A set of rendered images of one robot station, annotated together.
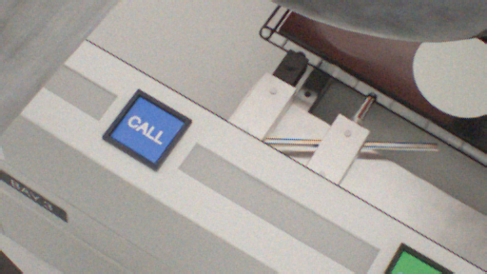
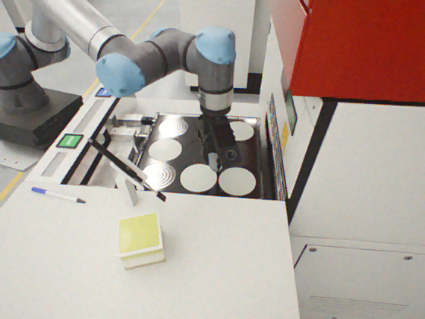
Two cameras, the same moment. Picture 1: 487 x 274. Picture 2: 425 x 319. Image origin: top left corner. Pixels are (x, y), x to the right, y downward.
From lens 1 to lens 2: 101 cm
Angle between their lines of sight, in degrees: 44
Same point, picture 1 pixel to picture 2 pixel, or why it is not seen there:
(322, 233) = (86, 123)
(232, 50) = not seen: hidden behind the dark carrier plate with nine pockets
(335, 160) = (121, 131)
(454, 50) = (173, 146)
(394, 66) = (159, 136)
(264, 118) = (128, 118)
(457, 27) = not seen: outside the picture
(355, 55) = (158, 128)
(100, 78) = not seen: hidden behind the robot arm
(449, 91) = (156, 148)
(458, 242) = (108, 169)
